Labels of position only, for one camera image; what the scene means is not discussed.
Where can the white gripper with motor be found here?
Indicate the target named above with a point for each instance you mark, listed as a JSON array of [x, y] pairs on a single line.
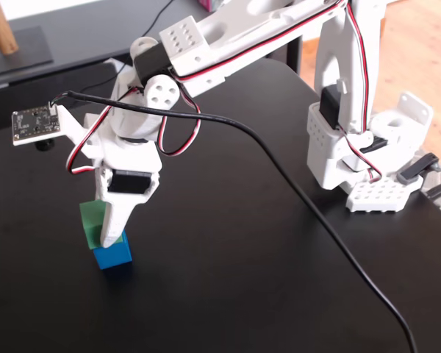
[[128, 182]]

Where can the green cube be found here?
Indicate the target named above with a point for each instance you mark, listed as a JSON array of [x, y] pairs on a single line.
[[92, 217]]

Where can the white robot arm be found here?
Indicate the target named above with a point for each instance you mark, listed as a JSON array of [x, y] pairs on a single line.
[[242, 40]]

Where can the blue cube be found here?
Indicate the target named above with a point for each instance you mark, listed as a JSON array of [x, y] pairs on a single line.
[[114, 257]]

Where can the white black printed sheet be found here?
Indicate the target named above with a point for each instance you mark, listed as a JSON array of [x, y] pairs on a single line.
[[117, 64]]

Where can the wide dark storage box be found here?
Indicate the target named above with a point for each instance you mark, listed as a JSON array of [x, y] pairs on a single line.
[[7, 95]]

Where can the grey shelf unit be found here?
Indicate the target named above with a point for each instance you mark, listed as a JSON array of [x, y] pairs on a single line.
[[88, 29]]

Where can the wooden pole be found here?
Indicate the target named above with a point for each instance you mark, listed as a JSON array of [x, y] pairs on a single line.
[[1, 29]]

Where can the patterned tissue box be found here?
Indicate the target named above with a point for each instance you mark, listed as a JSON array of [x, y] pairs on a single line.
[[207, 3]]

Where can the grey black table clamp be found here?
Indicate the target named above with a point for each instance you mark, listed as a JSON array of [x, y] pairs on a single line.
[[415, 171]]

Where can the bare circuit board camera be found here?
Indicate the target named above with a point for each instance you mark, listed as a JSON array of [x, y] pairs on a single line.
[[35, 123]]

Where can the dark grey flat base plate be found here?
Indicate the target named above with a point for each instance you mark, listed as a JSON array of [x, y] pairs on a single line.
[[22, 60]]

